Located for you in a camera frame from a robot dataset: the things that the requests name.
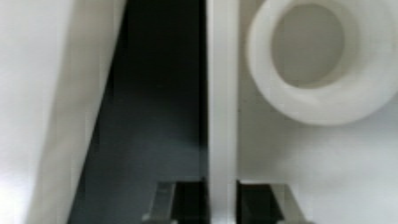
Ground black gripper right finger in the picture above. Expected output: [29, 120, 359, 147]
[237, 181, 309, 224]

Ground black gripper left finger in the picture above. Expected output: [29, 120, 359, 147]
[141, 181, 210, 224]

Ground white square table top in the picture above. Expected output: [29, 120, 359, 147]
[205, 0, 398, 224]

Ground white U-shaped obstacle wall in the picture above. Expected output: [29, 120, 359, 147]
[0, 0, 126, 224]

